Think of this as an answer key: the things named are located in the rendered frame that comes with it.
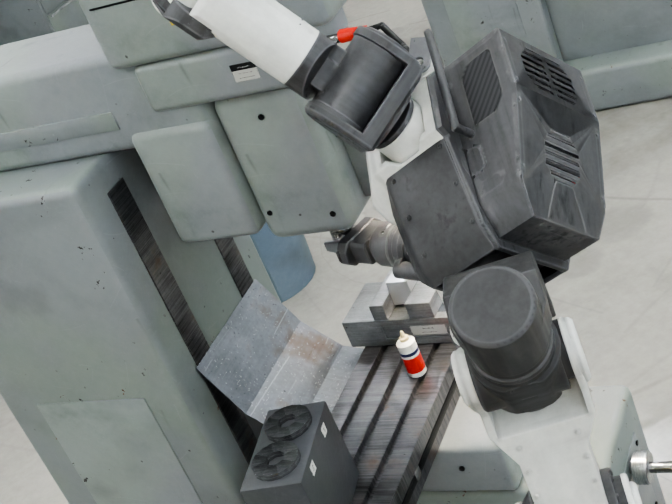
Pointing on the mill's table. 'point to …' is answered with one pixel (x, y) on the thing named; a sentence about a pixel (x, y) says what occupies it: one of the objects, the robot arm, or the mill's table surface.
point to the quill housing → (292, 163)
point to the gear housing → (211, 75)
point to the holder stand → (300, 459)
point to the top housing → (141, 37)
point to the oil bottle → (411, 355)
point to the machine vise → (390, 320)
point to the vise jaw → (423, 301)
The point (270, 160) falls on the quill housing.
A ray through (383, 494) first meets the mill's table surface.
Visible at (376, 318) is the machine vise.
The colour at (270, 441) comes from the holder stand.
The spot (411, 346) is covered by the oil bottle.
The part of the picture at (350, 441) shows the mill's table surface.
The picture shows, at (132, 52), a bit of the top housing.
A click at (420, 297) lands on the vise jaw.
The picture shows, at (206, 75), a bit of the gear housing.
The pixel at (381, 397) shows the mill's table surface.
